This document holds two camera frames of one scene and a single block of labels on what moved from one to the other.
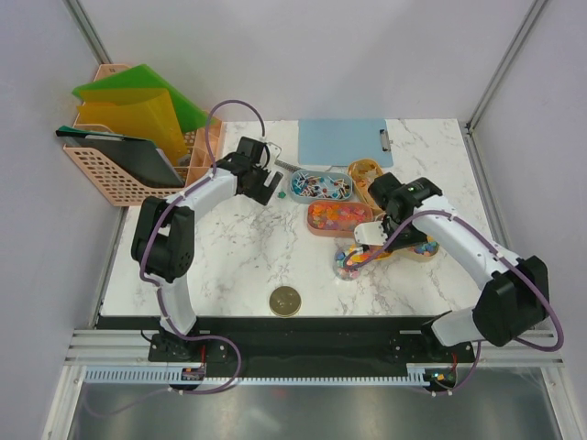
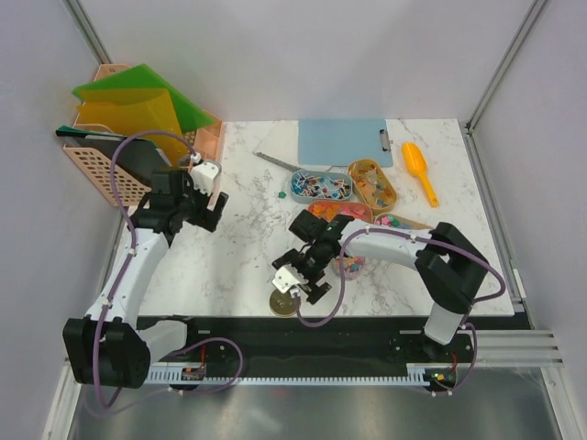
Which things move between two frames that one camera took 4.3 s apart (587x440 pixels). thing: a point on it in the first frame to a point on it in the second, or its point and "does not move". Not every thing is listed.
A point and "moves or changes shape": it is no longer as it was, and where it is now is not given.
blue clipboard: (339, 142) does not move
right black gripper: (418, 238) to (293, 257)
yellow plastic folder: (140, 113) does not move
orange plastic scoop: (369, 257) moves or changes shape
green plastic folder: (146, 77) does not move
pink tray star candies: (337, 218) does not move
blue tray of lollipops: (307, 185) does not move
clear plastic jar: (340, 268) does not move
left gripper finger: (271, 185) to (219, 207)
